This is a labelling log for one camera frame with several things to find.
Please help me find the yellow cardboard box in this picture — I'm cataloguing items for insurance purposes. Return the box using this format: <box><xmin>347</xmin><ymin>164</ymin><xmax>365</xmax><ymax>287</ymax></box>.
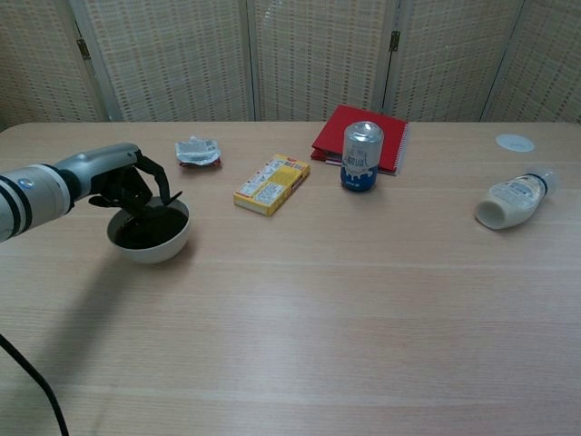
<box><xmin>232</xmin><ymin>154</ymin><xmax>312</xmax><ymax>217</ymax></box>

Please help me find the woven folding screen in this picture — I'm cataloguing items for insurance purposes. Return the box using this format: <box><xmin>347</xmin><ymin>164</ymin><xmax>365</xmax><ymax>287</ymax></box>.
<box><xmin>0</xmin><ymin>0</ymin><xmax>581</xmax><ymax>124</ymax></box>

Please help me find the white round lid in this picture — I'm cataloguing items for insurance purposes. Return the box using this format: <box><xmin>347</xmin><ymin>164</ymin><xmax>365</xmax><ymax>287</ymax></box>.
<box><xmin>495</xmin><ymin>133</ymin><xmax>537</xmax><ymax>154</ymax></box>

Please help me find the cream squeeze bottle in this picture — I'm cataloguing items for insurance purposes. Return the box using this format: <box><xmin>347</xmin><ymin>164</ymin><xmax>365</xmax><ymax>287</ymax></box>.
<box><xmin>474</xmin><ymin>166</ymin><xmax>560</xmax><ymax>232</ymax></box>

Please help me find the red spiral notebook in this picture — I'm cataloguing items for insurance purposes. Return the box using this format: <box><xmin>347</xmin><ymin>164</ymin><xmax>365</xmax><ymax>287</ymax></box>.
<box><xmin>310</xmin><ymin>104</ymin><xmax>412</xmax><ymax>177</ymax></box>

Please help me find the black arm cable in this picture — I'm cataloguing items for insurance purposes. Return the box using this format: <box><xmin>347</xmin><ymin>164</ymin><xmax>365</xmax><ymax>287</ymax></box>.
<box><xmin>0</xmin><ymin>333</ymin><xmax>70</xmax><ymax>436</ymax></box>

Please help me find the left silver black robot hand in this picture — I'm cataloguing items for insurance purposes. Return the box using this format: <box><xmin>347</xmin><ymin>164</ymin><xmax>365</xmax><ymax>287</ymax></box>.
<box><xmin>54</xmin><ymin>143</ymin><xmax>183</xmax><ymax>220</ymax></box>

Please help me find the small black spoon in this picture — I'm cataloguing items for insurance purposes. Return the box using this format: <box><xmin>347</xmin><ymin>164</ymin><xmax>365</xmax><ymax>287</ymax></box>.
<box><xmin>152</xmin><ymin>190</ymin><xmax>183</xmax><ymax>214</ymax></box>

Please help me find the blue and silver can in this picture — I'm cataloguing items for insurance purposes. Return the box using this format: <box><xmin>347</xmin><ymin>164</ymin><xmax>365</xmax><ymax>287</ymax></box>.
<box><xmin>340</xmin><ymin>120</ymin><xmax>385</xmax><ymax>193</ymax></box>

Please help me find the silver spout pouch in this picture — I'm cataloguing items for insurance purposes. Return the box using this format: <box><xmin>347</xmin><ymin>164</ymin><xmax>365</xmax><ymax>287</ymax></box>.
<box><xmin>174</xmin><ymin>135</ymin><xmax>223</xmax><ymax>170</ymax></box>

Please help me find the white bowl with black inside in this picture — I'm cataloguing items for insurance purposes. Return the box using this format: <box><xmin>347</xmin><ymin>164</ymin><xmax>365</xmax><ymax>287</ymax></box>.
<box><xmin>106</xmin><ymin>197</ymin><xmax>191</xmax><ymax>265</ymax></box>

